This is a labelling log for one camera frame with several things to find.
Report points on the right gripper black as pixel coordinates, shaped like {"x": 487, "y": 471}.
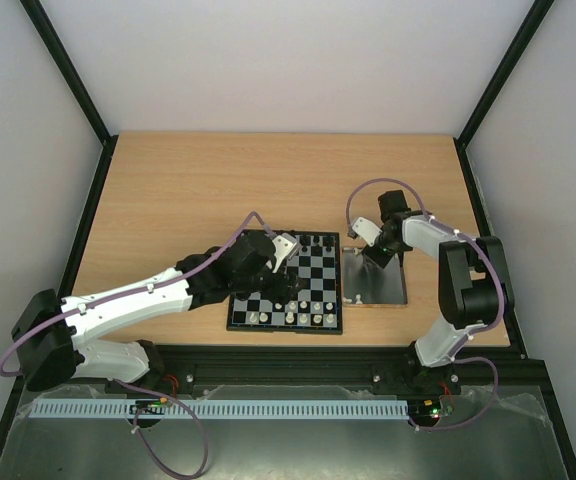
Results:
{"x": 380, "y": 253}

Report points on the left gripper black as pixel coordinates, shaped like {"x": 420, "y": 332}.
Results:
{"x": 284, "y": 287}

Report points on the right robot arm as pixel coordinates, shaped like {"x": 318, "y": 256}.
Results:
{"x": 474, "y": 286}

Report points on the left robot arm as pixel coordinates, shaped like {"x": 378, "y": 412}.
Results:
{"x": 58, "y": 339}

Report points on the metal tray wooden rim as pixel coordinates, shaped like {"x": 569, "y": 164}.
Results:
{"x": 378, "y": 287}

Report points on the black white chessboard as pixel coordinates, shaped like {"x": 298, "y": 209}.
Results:
{"x": 320, "y": 267}

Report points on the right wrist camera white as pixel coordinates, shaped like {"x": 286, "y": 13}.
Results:
{"x": 364, "y": 229}

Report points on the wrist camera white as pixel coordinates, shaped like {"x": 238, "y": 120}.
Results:
{"x": 364, "y": 229}
{"x": 286, "y": 247}

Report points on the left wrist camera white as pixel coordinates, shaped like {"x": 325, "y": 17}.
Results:
{"x": 286, "y": 247}

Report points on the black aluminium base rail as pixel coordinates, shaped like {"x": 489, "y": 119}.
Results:
{"x": 186, "y": 369}

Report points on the white slotted cable duct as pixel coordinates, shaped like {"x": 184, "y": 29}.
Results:
{"x": 115, "y": 408}

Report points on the purple cable floor loop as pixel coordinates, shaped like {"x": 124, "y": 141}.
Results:
{"x": 173, "y": 437}

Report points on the black frame post right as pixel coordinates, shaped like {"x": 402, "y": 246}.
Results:
{"x": 513, "y": 54}

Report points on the black frame post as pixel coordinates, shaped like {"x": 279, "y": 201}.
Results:
{"x": 513, "y": 54}
{"x": 57, "y": 51}

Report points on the black frame post left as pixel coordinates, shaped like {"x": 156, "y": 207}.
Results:
{"x": 57, "y": 51}

